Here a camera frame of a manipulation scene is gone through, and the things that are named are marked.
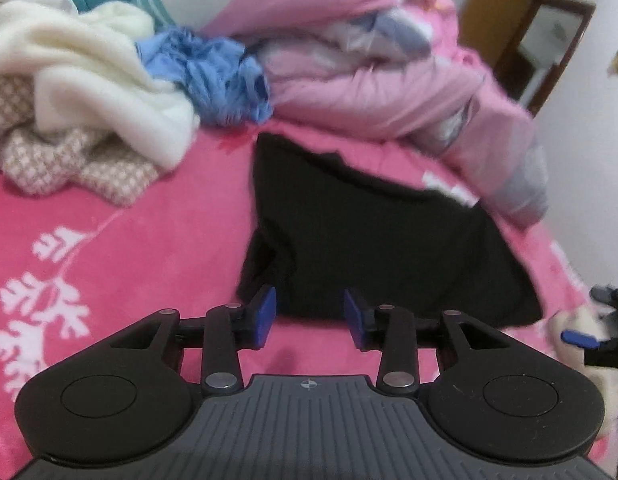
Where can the beige checked blanket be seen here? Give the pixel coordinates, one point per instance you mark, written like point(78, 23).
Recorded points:
point(64, 165)

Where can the black garment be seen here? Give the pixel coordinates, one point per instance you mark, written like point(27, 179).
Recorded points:
point(379, 240)

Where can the pink patterned quilt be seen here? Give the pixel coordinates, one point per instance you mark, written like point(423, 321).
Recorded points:
point(364, 75)

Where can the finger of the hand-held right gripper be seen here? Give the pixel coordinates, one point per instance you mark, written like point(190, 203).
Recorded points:
point(611, 296)
point(579, 338)

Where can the cream fleece blanket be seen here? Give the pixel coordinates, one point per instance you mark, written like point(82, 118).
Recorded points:
point(89, 70)

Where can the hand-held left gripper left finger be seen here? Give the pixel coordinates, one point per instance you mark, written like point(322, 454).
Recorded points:
point(264, 317)

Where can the wooden framed mirror cabinet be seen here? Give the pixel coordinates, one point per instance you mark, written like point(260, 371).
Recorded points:
point(499, 20)

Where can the cream fluffy cloth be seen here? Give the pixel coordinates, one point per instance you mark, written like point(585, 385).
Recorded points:
point(579, 320)

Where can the blue cloth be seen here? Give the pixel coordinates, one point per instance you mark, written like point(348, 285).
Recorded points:
point(214, 75)

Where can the pink floral bed blanket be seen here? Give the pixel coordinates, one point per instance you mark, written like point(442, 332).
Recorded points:
point(164, 260)

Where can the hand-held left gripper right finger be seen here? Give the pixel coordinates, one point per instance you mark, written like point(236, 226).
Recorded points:
point(351, 322)

